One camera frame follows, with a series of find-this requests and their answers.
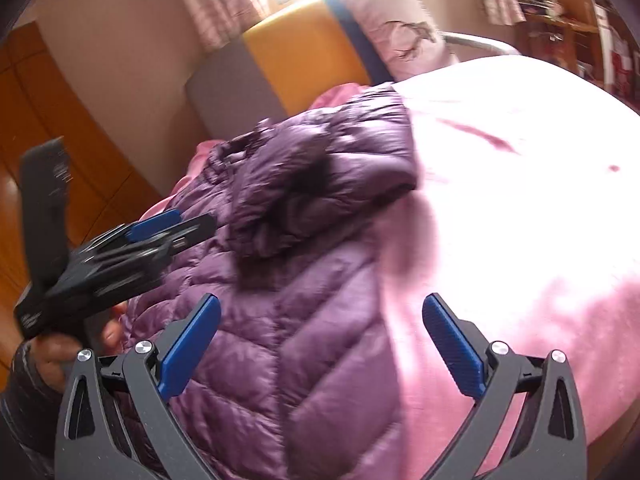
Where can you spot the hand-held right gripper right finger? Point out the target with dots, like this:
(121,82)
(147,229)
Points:
(452,345)

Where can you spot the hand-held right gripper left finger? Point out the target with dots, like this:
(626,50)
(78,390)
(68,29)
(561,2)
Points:
(187,345)

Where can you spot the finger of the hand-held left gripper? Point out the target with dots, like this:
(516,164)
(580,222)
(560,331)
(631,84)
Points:
(155,224)
(192,230)

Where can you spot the purple quilted down jacket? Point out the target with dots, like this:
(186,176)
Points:
(310,310)

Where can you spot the person's left hand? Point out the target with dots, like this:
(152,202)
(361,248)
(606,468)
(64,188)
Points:
(60,355)

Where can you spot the pink bed sheet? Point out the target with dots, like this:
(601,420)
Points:
(525,185)

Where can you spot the grey yellow padded headboard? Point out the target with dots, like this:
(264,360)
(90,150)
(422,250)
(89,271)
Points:
(300,50)

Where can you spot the white printed pillow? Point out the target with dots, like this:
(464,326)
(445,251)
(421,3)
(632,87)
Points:
(400,20)

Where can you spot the red white hanging cloth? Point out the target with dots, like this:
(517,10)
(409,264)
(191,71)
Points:
(622,55)

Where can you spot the cluttered wooden shelf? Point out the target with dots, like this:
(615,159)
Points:
(565,10)

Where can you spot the grey curved metal rail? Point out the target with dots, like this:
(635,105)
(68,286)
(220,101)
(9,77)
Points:
(480,42)

